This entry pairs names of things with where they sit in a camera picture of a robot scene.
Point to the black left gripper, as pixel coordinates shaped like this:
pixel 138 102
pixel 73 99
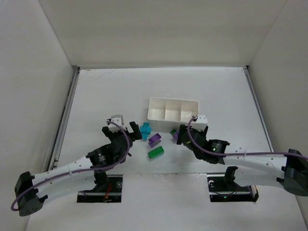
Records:
pixel 120 134

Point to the aluminium frame rail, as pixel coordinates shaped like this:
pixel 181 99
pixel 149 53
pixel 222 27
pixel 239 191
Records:
pixel 59 138
pixel 260 115

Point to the purple lego brick stack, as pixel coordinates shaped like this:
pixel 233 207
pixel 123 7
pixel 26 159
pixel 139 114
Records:
pixel 154 140

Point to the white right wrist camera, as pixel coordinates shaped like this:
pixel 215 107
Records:
pixel 200 122

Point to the white three-compartment tray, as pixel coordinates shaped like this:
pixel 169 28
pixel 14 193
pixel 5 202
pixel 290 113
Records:
pixel 172 110

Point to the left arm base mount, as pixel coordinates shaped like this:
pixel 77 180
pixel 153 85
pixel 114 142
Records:
pixel 109 192

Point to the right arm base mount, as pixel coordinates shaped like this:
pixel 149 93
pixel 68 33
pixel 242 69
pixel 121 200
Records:
pixel 222 188

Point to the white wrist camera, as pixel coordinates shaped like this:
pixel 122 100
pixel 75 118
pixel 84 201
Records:
pixel 200 122
pixel 117 121

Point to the teal lego brick cluster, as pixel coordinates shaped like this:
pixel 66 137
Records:
pixel 145 130

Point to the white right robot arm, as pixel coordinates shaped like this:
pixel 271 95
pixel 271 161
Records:
pixel 288 171

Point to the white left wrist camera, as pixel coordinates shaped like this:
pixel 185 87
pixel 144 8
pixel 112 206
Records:
pixel 117 121

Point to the left aluminium frame rail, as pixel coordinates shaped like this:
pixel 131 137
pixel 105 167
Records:
pixel 59 138

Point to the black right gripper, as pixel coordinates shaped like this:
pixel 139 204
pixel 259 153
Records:
pixel 192 134

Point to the small green lego brick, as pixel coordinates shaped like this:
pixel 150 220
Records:
pixel 173 132

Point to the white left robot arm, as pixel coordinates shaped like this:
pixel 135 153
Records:
pixel 87 174

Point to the right aluminium frame rail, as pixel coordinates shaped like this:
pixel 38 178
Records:
pixel 260 115

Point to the purple curved lego brick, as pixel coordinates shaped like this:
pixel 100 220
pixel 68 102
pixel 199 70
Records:
pixel 175 135

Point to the green lego brick block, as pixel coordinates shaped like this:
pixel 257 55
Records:
pixel 154 153

